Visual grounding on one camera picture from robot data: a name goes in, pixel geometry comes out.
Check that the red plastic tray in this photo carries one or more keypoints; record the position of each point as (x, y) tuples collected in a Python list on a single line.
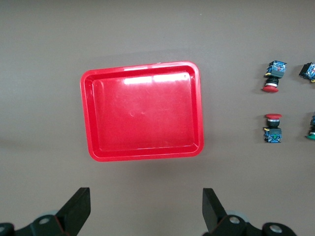
[(142, 110)]

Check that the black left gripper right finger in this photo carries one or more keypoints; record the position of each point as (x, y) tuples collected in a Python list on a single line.
[(214, 214)]

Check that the green push button switch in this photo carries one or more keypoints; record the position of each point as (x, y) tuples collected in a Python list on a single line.
[(308, 71), (312, 127)]

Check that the brown table cover sheet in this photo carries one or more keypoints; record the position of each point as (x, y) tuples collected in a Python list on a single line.
[(49, 73)]

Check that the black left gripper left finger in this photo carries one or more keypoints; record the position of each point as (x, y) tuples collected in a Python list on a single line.
[(73, 211)]

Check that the red mushroom push button switch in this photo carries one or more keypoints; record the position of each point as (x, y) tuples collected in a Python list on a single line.
[(276, 70), (272, 134)]

